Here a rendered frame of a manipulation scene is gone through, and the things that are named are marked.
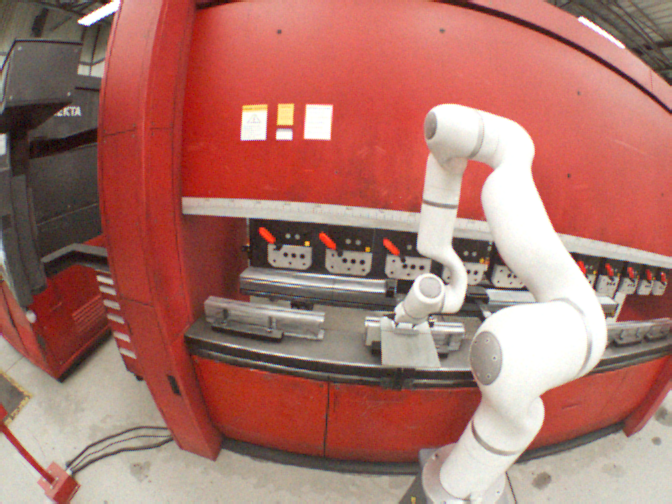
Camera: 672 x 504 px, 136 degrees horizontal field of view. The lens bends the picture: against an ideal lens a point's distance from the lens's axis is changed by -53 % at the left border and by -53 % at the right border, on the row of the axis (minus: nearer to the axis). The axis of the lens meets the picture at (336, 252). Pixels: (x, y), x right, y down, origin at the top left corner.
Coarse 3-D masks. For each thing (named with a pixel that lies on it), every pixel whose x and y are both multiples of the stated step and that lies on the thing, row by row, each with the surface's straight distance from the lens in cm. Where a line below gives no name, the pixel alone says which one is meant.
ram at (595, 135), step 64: (256, 0) 114; (320, 0) 106; (384, 0) 105; (192, 64) 115; (256, 64) 102; (320, 64) 96; (384, 64) 95; (448, 64) 99; (512, 64) 109; (576, 64) 129; (192, 128) 109; (384, 128) 90; (576, 128) 121; (640, 128) 156; (192, 192) 109; (256, 192) 97; (320, 192) 92; (384, 192) 91; (576, 192) 120; (640, 192) 155
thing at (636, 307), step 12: (624, 300) 289; (636, 300) 281; (648, 300) 273; (660, 300) 266; (624, 312) 289; (636, 312) 280; (648, 312) 273; (660, 312) 266; (660, 384) 267; (648, 396) 274; (660, 396) 273; (648, 408) 275; (624, 420) 290; (636, 420) 283; (648, 420) 302; (624, 432) 291; (636, 432) 303
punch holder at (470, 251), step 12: (456, 240) 98; (468, 240) 99; (480, 240) 101; (456, 252) 99; (468, 252) 101; (480, 252) 102; (468, 264) 102; (480, 264) 104; (444, 276) 101; (468, 276) 104; (480, 276) 106
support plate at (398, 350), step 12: (384, 324) 105; (420, 324) 109; (384, 336) 99; (396, 336) 100; (408, 336) 101; (420, 336) 102; (384, 348) 93; (396, 348) 94; (408, 348) 95; (420, 348) 96; (432, 348) 98; (384, 360) 89; (396, 360) 90; (408, 360) 90; (420, 360) 92; (432, 360) 93
